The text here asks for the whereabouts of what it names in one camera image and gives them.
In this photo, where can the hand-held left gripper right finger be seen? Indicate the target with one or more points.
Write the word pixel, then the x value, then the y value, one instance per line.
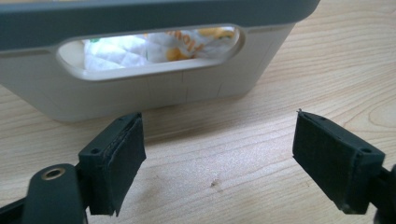
pixel 333 165

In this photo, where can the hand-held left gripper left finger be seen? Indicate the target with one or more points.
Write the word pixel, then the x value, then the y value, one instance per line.
pixel 115 168

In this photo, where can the white plastic storage bin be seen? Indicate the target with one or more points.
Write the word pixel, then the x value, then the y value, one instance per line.
pixel 124 93

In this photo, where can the items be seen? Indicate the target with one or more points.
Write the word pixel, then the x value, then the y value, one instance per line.
pixel 149 49

